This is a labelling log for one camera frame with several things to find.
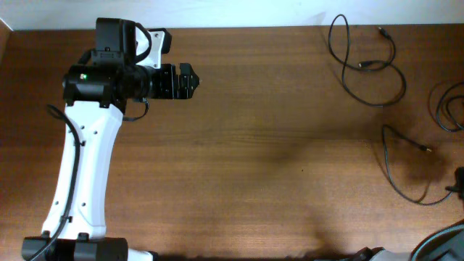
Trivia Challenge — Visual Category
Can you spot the black USB cable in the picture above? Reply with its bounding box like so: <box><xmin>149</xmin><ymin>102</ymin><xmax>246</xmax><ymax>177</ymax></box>
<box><xmin>381</xmin><ymin>124</ymin><xmax>454</xmax><ymax>207</ymax></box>
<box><xmin>328</xmin><ymin>14</ymin><xmax>407</xmax><ymax>108</ymax></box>
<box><xmin>434</xmin><ymin>81</ymin><xmax>464</xmax><ymax>133</ymax></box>

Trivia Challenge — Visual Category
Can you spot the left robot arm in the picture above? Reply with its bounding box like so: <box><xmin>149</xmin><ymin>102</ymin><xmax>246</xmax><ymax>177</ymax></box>
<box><xmin>21</xmin><ymin>17</ymin><xmax>200</xmax><ymax>261</ymax></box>

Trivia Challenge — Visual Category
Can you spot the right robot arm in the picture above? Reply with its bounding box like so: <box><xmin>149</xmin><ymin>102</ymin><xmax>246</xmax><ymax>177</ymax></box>
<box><xmin>410</xmin><ymin>220</ymin><xmax>463</xmax><ymax>261</ymax></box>

